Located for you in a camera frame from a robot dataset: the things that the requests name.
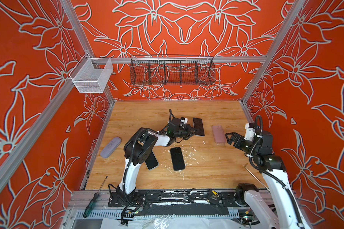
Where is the aluminium frame post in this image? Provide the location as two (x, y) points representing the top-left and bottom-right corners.
(241, 0), (305, 105)
(61, 1), (115, 105)

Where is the lavender grey phone case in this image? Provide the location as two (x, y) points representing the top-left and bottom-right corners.
(100, 137), (121, 158)

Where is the green handled screwdriver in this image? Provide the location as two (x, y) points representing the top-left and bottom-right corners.
(83, 176), (108, 218)

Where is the black phone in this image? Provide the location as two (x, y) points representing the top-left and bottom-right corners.
(170, 147), (185, 171)
(145, 151), (159, 170)
(193, 117), (205, 136)

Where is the aluminium horizontal back rail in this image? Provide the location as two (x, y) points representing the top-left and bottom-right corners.
(90, 56), (266, 65)

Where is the aluminium frame post right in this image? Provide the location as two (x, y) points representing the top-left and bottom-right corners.
(241, 0), (305, 105)

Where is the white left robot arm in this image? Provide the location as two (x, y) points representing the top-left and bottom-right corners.
(116, 118), (198, 203)

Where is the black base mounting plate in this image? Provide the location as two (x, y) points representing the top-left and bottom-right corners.
(108, 189), (248, 207)

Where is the aluminium left side rail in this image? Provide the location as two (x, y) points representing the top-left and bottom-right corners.
(0, 79), (74, 193)

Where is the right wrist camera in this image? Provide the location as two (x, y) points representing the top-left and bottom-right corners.
(244, 123), (256, 142)

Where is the white slotted cable duct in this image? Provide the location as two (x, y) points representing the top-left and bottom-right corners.
(75, 209), (240, 220)

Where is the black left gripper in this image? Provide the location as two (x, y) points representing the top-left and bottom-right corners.
(172, 124), (198, 140)

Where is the pink phone case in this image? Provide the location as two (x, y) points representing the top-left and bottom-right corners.
(212, 125), (226, 144)

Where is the metal hex key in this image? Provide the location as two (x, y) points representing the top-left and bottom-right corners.
(244, 163), (270, 192)

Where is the aluminium frame post left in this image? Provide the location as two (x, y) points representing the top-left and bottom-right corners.
(61, 1), (115, 105)

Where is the white wire basket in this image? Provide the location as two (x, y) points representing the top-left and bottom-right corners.
(69, 53), (113, 94)

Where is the green circuit board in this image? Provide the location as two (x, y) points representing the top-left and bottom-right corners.
(238, 211), (254, 225)

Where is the black wire basket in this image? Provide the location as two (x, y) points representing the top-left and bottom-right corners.
(130, 55), (216, 86)

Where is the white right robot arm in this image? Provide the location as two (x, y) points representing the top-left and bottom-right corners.
(225, 115), (310, 229)

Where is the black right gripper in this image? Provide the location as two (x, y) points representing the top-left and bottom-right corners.
(226, 131), (261, 157)

